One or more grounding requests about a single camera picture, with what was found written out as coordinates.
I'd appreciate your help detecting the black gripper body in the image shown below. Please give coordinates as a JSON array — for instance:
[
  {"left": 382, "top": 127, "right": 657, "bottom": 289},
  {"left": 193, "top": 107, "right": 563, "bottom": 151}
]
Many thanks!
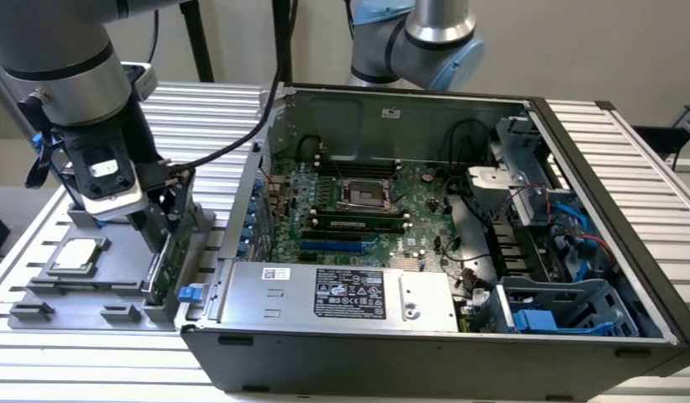
[{"left": 114, "top": 97, "right": 173, "bottom": 195}]

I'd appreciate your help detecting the green graphics card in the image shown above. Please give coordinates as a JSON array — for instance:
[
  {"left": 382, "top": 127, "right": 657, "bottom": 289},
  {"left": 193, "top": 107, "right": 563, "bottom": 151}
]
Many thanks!
[{"left": 141, "top": 184, "right": 196, "bottom": 306}]

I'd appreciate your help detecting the grey box behind wrist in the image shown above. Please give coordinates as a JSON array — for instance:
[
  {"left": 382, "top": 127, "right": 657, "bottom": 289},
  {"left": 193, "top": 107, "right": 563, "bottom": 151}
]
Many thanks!
[{"left": 119, "top": 61, "right": 158, "bottom": 102}]

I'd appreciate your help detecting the silver CPU chip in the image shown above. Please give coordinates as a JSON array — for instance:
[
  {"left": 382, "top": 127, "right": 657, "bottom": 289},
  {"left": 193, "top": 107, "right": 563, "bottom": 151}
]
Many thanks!
[{"left": 45, "top": 238, "right": 111, "bottom": 276}]

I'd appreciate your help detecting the blue case latch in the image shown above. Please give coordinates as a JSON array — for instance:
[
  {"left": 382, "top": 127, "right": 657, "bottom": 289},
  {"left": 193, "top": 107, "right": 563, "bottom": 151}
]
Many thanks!
[{"left": 176, "top": 284, "right": 204, "bottom": 304}]

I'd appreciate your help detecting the grey parts rack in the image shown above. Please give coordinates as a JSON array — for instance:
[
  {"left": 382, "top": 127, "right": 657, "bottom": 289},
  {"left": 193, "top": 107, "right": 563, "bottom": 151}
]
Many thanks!
[{"left": 6, "top": 200, "right": 218, "bottom": 332}]

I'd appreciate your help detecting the black stand pole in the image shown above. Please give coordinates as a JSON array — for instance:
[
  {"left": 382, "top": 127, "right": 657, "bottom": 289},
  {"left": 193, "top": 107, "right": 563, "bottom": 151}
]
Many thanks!
[
  {"left": 177, "top": 0, "right": 216, "bottom": 83},
  {"left": 269, "top": 0, "right": 296, "bottom": 84}
]

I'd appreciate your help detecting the blue expansion slot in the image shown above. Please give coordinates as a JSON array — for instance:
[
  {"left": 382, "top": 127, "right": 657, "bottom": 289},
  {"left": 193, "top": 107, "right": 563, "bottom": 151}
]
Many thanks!
[{"left": 298, "top": 239, "right": 364, "bottom": 253}]

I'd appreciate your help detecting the green RAM stick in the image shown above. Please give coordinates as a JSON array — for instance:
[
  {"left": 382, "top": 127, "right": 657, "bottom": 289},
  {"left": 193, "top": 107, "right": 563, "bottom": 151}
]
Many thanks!
[{"left": 309, "top": 214, "right": 408, "bottom": 233}]

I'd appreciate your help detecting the silver power supply unit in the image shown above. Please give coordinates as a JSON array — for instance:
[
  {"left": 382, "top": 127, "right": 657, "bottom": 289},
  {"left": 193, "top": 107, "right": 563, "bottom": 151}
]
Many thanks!
[{"left": 205, "top": 260, "right": 461, "bottom": 333}]

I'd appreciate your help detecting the black RAM slot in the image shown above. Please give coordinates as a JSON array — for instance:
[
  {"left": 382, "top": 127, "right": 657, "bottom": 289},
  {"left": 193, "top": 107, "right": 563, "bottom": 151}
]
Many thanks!
[
  {"left": 317, "top": 160, "right": 400, "bottom": 170},
  {"left": 317, "top": 168, "right": 400, "bottom": 178}
]

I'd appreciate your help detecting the CPU socket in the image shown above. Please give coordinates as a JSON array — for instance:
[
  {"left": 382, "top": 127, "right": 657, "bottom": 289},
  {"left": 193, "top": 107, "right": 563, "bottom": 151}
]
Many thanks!
[{"left": 333, "top": 177, "right": 405, "bottom": 212}]

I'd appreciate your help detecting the green motherboard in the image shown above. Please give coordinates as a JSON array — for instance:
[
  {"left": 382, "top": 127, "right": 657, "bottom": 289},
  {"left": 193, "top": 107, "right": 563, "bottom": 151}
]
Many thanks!
[{"left": 261, "top": 156, "right": 492, "bottom": 296}]

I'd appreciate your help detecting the black open PC case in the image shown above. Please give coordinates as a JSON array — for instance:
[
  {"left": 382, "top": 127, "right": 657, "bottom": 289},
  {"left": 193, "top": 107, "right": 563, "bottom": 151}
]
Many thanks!
[{"left": 177, "top": 82, "right": 690, "bottom": 394}]

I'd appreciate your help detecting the blue disk connector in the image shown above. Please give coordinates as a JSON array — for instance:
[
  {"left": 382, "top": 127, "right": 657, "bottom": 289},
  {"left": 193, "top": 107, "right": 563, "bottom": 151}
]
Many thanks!
[{"left": 511, "top": 307, "right": 560, "bottom": 335}]

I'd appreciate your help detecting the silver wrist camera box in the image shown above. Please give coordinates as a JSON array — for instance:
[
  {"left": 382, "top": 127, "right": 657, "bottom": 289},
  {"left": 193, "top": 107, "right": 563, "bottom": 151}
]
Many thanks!
[{"left": 73, "top": 141, "right": 149, "bottom": 220}]

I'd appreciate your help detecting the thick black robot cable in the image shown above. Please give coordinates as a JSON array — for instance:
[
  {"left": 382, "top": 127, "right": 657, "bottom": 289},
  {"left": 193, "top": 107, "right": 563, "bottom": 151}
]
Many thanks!
[{"left": 180, "top": 0, "right": 285, "bottom": 170}]

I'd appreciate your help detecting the short black wire loop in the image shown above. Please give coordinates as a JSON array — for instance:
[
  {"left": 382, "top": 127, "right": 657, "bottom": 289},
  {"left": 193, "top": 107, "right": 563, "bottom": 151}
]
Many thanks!
[{"left": 297, "top": 133, "right": 324, "bottom": 165}]

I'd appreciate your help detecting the tall black wire loop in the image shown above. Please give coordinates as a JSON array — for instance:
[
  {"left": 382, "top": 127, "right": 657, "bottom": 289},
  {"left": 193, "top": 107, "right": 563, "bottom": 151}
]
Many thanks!
[{"left": 446, "top": 118, "right": 492, "bottom": 174}]

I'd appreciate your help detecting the grey metal drive bracket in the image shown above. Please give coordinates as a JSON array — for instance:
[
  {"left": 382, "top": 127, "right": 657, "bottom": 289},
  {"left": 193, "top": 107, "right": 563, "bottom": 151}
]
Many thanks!
[{"left": 465, "top": 116, "right": 576, "bottom": 230}]

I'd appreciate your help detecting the red wire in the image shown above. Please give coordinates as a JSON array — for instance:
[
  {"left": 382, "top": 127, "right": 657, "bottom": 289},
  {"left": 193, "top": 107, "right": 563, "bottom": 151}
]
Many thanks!
[{"left": 544, "top": 187, "right": 609, "bottom": 275}]

